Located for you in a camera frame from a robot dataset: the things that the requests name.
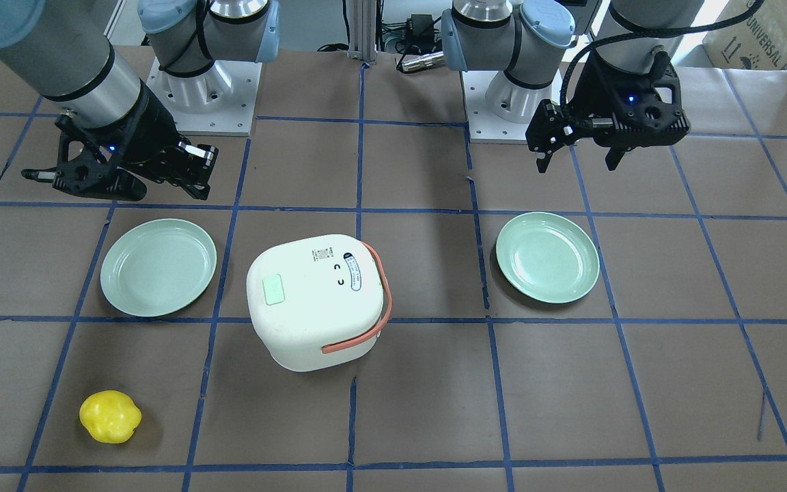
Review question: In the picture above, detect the aluminium frame post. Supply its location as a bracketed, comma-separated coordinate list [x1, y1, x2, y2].
[344, 1, 382, 66]

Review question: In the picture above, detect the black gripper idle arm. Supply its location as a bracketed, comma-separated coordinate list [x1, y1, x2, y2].
[525, 49, 691, 174]

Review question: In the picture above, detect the green plate near moving arm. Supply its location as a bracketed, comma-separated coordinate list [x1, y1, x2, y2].
[100, 218, 217, 318]

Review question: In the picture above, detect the yellow toy pepper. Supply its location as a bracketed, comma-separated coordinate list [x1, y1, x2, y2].
[79, 390, 143, 444]

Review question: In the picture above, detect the white arm base plate second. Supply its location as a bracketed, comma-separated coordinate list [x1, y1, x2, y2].
[461, 70, 562, 144]

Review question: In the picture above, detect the cardboard box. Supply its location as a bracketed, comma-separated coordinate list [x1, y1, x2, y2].
[702, 1, 787, 70]

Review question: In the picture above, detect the white arm base plate first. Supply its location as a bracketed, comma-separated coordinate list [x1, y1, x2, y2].
[145, 59, 264, 137]

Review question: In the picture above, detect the white rice cooker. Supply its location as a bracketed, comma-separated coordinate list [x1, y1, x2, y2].
[246, 234, 391, 372]

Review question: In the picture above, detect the silver metal connector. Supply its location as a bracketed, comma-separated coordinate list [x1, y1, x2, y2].
[396, 52, 445, 74]

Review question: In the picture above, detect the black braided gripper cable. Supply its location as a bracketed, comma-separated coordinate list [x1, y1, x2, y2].
[560, 0, 764, 131]

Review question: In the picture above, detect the black power adapter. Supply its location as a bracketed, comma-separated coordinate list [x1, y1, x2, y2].
[406, 14, 435, 40]

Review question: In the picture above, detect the black gripper pressing arm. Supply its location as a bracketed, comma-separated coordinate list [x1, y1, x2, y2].
[21, 87, 219, 202]

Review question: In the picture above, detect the orange rice cooker handle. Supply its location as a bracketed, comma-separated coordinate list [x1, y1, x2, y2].
[321, 241, 393, 355]

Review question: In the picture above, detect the green plate near still arm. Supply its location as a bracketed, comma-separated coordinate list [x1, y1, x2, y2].
[495, 212, 600, 304]

